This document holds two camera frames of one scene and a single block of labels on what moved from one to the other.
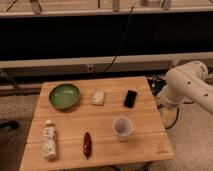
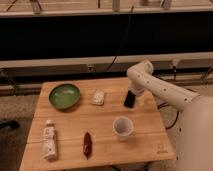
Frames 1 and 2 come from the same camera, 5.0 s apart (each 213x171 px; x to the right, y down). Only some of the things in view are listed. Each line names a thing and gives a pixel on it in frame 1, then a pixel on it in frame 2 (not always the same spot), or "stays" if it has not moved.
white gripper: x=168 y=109 -> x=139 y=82
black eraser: x=130 y=99 stays
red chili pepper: x=87 y=144 stays
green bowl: x=64 y=96 stays
